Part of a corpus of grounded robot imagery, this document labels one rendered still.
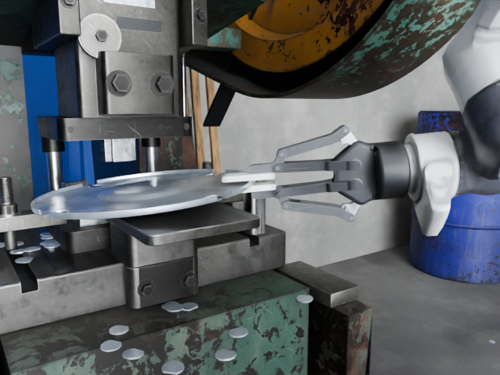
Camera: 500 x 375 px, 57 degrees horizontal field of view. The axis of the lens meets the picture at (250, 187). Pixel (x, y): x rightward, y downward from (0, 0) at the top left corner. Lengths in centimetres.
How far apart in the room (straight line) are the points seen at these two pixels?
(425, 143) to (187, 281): 35
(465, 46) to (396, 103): 239
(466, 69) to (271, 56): 45
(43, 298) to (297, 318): 34
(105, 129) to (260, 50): 42
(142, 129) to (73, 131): 10
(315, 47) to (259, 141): 148
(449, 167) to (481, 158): 4
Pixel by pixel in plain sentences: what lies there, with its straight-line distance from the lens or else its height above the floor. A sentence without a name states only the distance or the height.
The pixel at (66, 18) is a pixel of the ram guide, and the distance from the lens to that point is 62.
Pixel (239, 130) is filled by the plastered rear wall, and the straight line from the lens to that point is 222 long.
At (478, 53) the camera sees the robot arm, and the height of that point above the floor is 96.
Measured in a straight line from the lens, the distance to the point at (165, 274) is 62.
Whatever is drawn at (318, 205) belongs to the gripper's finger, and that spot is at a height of 78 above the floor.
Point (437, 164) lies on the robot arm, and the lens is 60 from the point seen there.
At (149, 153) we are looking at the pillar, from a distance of 83.
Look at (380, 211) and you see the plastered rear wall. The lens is 299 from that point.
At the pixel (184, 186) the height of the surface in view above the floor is 80.
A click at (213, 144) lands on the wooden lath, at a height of 75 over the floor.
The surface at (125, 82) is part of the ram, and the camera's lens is 63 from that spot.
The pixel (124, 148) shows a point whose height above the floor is 84.
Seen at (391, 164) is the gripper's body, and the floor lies 83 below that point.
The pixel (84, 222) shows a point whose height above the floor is 74.
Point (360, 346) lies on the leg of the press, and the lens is 72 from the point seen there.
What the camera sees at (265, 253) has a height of 68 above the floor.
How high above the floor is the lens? 91
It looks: 10 degrees down
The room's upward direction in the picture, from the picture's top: straight up
